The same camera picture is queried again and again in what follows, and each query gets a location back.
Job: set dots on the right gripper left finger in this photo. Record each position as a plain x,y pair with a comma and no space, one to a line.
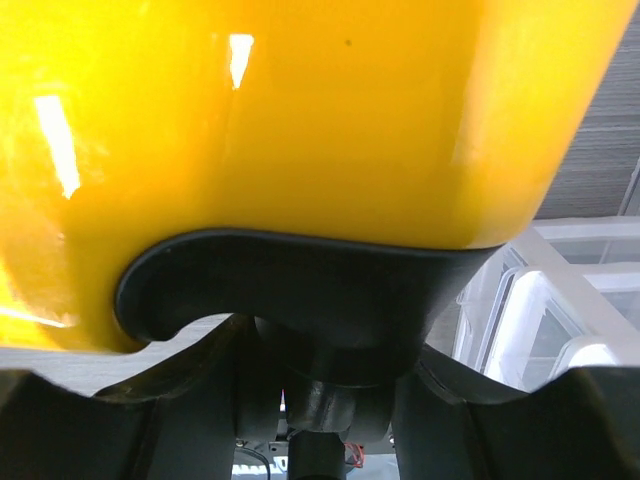
175,420

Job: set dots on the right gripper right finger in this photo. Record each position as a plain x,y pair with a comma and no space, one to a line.
451,422

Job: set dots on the yellow cartoon hard-shell suitcase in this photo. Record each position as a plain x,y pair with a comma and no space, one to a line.
336,170

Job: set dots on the white compartment organizer tray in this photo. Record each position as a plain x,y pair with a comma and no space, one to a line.
564,294

